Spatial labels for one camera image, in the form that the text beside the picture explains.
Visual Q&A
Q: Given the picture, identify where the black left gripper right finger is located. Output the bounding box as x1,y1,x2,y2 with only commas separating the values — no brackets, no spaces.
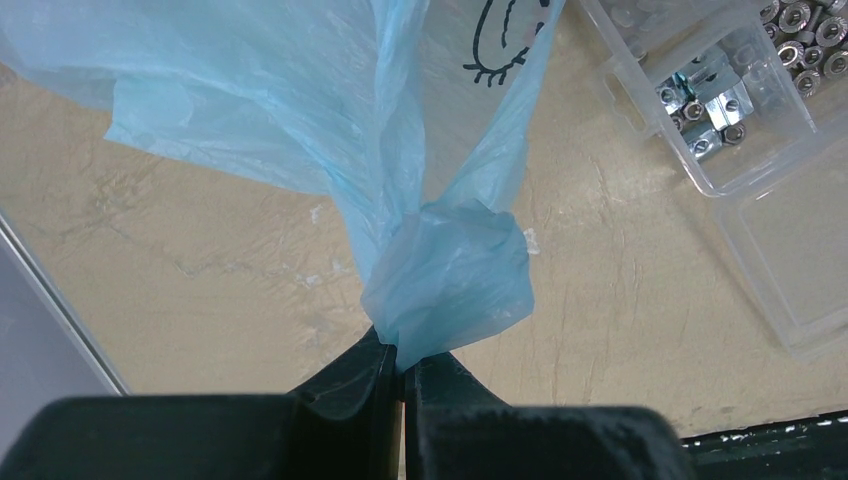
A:
404,354,696,479

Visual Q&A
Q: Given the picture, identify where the light blue plastic bag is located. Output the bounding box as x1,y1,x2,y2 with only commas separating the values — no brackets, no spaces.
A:
1,1,563,370

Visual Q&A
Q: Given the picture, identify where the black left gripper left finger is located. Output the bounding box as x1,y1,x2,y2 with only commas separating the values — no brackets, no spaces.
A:
1,331,398,479

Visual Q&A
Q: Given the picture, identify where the clear plastic screw box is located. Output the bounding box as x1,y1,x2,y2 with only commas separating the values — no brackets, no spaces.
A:
581,1,847,359

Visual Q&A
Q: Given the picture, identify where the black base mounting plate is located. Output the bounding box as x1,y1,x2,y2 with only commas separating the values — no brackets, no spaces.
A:
681,410,847,479

